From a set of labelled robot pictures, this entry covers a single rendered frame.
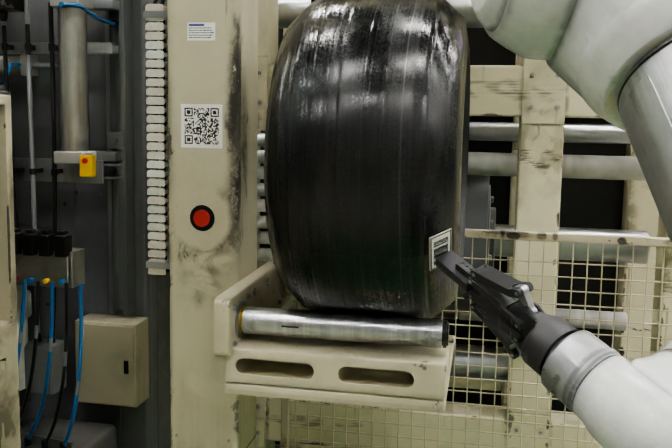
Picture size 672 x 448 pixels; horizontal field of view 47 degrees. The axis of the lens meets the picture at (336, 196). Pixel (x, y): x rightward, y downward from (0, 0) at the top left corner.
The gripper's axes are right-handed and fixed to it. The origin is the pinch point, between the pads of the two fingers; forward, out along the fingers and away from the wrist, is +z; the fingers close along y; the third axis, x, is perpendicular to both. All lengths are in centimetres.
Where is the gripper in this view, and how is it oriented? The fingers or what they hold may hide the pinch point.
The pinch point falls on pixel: (458, 270)
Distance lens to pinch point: 113.6
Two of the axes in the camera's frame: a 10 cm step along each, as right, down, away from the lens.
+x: 8.4, -3.7, 3.9
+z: -5.3, -4.6, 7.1
